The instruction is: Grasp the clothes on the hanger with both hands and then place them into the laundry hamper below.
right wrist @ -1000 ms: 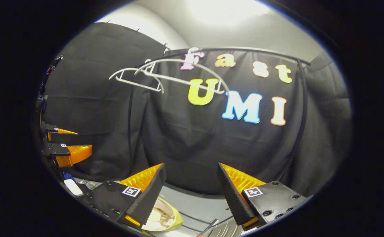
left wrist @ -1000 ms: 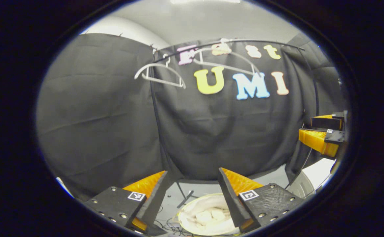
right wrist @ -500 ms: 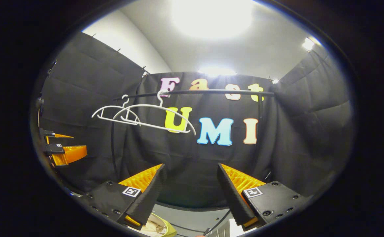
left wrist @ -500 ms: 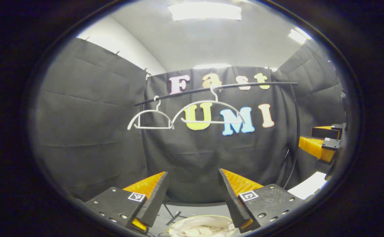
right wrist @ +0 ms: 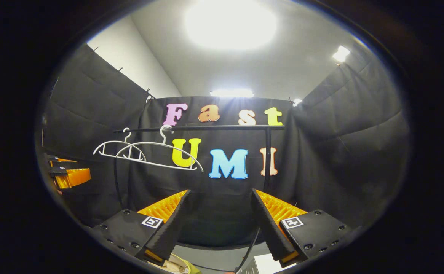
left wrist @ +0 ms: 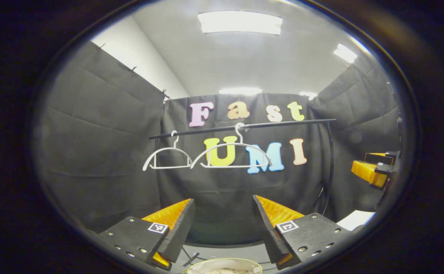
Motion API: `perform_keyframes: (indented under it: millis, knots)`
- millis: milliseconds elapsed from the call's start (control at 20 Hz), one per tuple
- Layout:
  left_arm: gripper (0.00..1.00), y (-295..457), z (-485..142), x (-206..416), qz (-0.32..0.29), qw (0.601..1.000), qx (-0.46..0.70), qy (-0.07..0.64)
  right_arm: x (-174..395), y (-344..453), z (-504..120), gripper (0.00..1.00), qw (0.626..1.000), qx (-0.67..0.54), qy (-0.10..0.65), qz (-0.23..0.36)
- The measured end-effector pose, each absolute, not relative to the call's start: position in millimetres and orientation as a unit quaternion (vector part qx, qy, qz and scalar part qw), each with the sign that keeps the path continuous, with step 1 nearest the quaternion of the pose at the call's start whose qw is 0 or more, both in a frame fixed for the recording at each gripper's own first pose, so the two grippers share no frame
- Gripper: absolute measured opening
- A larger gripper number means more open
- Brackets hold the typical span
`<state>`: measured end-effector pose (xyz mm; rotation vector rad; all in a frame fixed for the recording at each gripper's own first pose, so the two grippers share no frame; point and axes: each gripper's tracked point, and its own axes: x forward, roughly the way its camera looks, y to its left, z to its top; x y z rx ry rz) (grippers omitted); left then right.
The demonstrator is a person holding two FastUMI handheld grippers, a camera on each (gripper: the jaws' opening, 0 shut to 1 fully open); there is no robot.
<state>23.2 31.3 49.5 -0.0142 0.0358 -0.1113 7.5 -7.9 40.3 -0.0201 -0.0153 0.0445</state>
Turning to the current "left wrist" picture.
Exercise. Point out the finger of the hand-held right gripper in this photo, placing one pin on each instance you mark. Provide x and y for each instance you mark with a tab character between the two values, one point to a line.
366	173
376	158

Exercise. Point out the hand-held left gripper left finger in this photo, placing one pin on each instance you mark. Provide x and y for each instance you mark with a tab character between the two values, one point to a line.
178	232

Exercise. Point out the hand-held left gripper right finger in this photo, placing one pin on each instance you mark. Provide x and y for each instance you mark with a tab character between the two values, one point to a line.
269	232

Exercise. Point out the round white laundry hamper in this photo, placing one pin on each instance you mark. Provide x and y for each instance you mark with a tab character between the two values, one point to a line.
222	263

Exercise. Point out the cream long-sleeved shirt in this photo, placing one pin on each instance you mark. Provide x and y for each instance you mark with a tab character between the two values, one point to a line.
225	271

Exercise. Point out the white plastic hanger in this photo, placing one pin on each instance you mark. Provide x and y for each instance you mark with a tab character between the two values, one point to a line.
240	137
175	141

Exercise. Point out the black clothes rack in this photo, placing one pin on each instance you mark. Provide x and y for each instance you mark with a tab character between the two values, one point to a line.
290	123

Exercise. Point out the white flat board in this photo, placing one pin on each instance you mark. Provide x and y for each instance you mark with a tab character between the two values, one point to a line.
355	220

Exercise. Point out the black backdrop cloth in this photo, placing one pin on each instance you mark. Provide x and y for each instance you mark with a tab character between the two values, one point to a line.
100	144

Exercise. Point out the large ceiling light panel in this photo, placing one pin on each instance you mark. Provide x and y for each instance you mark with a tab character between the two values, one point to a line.
240	23

